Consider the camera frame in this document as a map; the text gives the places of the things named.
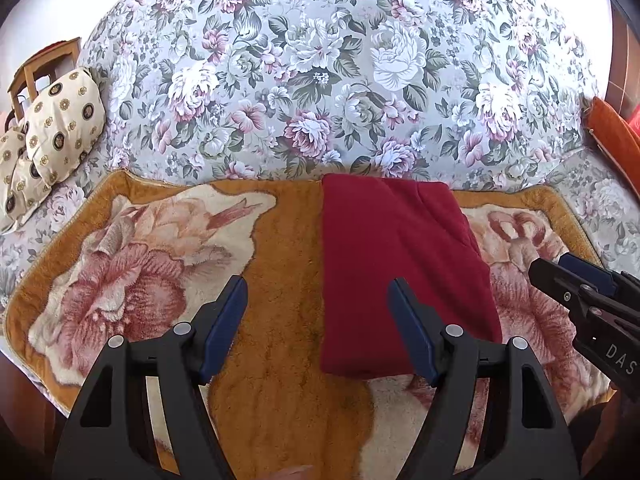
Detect cream medallion print cushion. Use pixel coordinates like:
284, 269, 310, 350
0, 127, 53, 233
24, 67, 106, 187

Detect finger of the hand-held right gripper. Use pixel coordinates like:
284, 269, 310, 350
557, 254, 622, 297
529, 258, 601, 322

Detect orange cushion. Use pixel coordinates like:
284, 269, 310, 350
585, 96, 640, 211

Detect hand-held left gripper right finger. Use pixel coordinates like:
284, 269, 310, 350
389, 277, 581, 480

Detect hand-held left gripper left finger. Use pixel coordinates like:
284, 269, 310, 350
52, 275, 249, 480

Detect grey floral sofa cover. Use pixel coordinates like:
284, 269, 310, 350
0, 0, 640, 311

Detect person's black pants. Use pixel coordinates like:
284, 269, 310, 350
565, 390, 640, 480

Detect wooden chair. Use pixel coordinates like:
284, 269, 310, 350
7, 37, 82, 121

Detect dark red fleece garment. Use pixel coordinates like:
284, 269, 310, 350
320, 173, 503, 380

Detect rose print fleece blanket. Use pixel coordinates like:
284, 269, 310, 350
2, 170, 621, 480

